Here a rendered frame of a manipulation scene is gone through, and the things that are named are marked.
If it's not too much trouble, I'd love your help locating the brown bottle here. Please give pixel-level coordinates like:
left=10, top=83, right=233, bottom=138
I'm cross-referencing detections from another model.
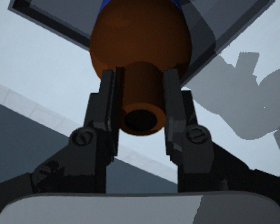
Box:
left=89, top=0, right=192, bottom=136

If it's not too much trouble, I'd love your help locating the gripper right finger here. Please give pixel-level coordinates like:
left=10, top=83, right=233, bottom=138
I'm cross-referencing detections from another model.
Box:
left=163, top=68, right=280, bottom=206

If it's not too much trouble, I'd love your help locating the grey rectangular tray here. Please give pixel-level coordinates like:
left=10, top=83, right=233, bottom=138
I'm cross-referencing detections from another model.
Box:
left=7, top=0, right=275, bottom=88

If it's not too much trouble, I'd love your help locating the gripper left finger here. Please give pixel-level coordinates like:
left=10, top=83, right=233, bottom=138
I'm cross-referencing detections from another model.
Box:
left=0, top=70, right=119, bottom=213

